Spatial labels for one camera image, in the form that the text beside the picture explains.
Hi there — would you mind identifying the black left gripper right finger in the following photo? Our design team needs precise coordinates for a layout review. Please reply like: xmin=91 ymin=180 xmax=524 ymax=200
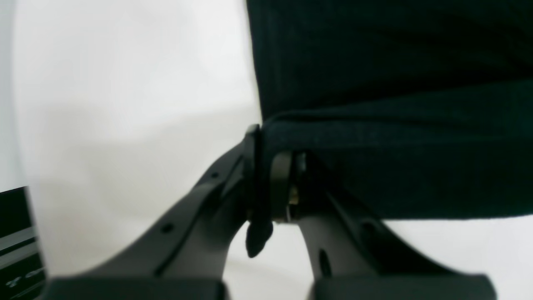
xmin=271 ymin=151 xmax=496 ymax=300

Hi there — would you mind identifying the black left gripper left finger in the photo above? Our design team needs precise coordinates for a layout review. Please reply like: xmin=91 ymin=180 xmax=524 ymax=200
xmin=43 ymin=125 xmax=267 ymax=300

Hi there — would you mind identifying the black T-shirt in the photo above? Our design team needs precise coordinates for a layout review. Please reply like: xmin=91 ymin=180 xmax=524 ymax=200
xmin=246 ymin=0 xmax=532 ymax=220

